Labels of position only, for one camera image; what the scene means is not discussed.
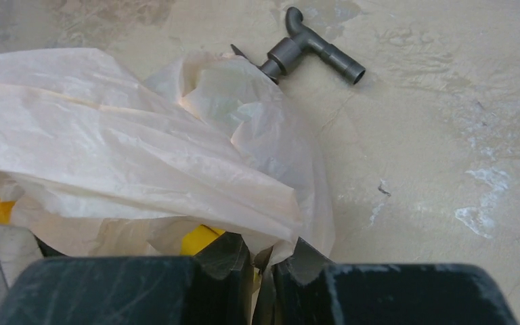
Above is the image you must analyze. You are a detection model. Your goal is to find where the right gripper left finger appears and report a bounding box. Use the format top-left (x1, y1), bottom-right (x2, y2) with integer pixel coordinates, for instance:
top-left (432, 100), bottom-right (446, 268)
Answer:
top-left (192, 232), bottom-right (253, 324)

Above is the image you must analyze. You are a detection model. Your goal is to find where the dark grey metal faucet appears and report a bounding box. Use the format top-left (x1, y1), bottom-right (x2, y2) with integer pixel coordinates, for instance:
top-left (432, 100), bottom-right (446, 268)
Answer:
top-left (257, 6), bottom-right (366, 85)

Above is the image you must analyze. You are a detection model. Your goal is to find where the yellow fake banana bunch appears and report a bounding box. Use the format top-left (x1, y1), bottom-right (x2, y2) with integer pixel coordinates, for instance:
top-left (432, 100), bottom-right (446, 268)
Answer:
top-left (180, 225), bottom-right (225, 256)

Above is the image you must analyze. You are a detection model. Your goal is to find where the translucent plastic bag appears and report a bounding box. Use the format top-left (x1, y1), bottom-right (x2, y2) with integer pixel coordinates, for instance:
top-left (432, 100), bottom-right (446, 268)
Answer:
top-left (0, 48), bottom-right (335, 263)

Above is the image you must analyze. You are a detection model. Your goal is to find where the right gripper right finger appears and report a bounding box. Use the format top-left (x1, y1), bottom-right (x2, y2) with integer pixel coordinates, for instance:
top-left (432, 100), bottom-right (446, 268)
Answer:
top-left (274, 238), bottom-right (332, 324)

